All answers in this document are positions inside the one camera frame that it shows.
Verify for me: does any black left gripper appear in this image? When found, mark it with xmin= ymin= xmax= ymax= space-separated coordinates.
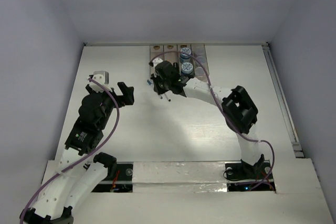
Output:
xmin=88 ymin=81 xmax=133 ymax=128

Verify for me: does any blue cleaning gel jar front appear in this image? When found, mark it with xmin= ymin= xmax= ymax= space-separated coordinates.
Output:
xmin=181 ymin=62 xmax=194 ymax=76

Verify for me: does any blue cleaning gel jar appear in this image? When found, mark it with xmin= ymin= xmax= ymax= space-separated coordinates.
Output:
xmin=181 ymin=62 xmax=194 ymax=76
xmin=179 ymin=47 xmax=192 ymax=63

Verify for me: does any black capped white marker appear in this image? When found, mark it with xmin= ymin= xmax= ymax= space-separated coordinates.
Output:
xmin=164 ymin=93 xmax=171 ymax=102

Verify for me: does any blue cleaning gel jar back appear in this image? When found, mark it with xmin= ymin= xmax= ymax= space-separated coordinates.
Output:
xmin=179 ymin=47 xmax=192 ymax=63

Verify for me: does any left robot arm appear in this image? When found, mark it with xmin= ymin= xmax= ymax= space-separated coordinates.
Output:
xmin=20 ymin=77 xmax=134 ymax=223

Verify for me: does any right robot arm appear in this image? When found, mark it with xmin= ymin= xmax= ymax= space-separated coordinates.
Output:
xmin=149 ymin=58 xmax=264 ymax=178

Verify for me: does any clear four-compartment organizer tray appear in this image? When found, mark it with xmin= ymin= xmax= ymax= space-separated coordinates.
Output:
xmin=150 ymin=44 xmax=209 ymax=82

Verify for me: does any white foam front board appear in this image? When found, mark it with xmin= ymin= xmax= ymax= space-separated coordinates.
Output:
xmin=73 ymin=159 xmax=332 ymax=223

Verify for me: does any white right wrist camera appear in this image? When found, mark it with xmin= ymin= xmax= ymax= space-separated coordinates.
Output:
xmin=149 ymin=57 xmax=164 ymax=68

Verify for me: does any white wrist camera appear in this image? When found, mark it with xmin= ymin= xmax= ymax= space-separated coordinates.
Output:
xmin=149 ymin=57 xmax=164 ymax=68
xmin=86 ymin=70 xmax=113 ymax=93

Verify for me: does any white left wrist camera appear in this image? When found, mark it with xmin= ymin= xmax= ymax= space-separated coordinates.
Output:
xmin=86 ymin=70 xmax=113 ymax=93

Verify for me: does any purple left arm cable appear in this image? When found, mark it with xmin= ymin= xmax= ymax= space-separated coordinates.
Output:
xmin=18 ymin=77 xmax=120 ymax=223

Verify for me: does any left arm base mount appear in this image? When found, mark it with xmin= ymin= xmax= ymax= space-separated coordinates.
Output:
xmin=92 ymin=162 xmax=133 ymax=193

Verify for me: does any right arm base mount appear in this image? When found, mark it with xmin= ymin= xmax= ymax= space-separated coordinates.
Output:
xmin=223 ymin=161 xmax=276 ymax=192

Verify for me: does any metal rail right side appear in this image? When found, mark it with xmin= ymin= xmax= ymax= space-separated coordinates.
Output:
xmin=262 ymin=44 xmax=305 ymax=158

